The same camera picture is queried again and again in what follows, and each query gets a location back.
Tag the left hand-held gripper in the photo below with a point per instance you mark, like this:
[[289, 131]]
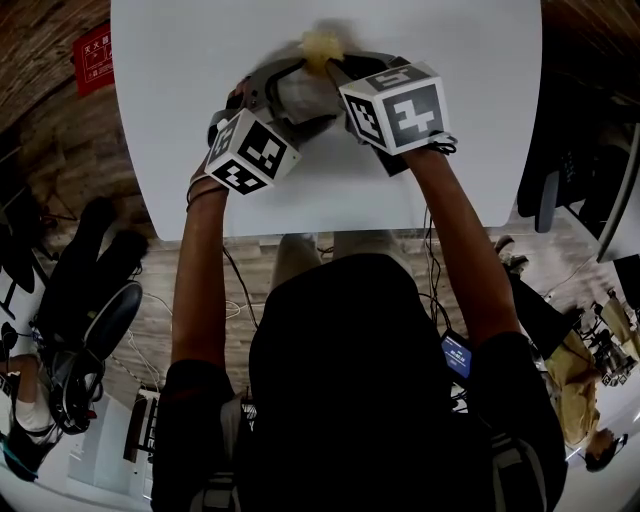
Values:
[[250, 150]]

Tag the red wall sign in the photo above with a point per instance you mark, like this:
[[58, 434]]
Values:
[[92, 60]]

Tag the white desk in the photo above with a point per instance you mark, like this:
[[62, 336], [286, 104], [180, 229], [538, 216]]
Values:
[[622, 200], [75, 480]]

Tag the person's right forearm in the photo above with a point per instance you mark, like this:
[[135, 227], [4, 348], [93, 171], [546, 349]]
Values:
[[465, 250]]

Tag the yellow sponge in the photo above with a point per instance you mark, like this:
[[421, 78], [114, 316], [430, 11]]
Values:
[[322, 50]]

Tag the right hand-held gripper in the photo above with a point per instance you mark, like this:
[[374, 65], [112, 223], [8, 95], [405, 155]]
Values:
[[400, 110]]

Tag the black wrist band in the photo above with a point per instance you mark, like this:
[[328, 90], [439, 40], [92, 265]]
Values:
[[200, 192]]

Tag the person's left forearm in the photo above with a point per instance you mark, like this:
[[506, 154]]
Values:
[[200, 280]]

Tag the person's beige trousers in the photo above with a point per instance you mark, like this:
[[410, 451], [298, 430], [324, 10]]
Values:
[[295, 260]]

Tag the black device blue screen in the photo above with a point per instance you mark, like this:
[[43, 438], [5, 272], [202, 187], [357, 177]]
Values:
[[456, 356]]

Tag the black office chair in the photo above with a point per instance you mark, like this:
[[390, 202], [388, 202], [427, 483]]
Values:
[[112, 310], [570, 185]]

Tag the person's left hand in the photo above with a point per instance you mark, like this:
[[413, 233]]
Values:
[[241, 92]]

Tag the black white patterned box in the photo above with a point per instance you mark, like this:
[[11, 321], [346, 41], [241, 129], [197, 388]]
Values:
[[142, 425]]

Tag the person's black shirt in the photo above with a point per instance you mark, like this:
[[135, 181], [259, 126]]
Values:
[[195, 415]]

